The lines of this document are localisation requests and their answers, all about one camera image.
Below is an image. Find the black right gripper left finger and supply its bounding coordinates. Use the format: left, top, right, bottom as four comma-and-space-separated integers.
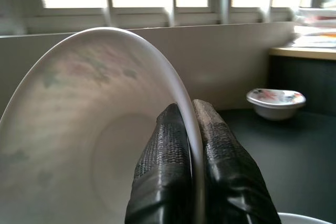
125, 103, 195, 224

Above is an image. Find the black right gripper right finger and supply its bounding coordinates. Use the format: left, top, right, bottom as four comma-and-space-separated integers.
193, 99, 282, 224

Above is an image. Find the white bowl with faded flowers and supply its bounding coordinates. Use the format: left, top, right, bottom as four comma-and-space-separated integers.
0, 26, 205, 224

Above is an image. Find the small white floral bowl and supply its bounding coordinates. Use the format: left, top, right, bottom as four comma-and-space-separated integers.
246, 88, 307, 121

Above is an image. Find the beige partition panel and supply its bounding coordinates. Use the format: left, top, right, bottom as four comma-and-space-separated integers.
0, 20, 296, 111

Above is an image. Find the stack of papers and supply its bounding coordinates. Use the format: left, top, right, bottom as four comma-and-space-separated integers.
290, 1, 336, 49

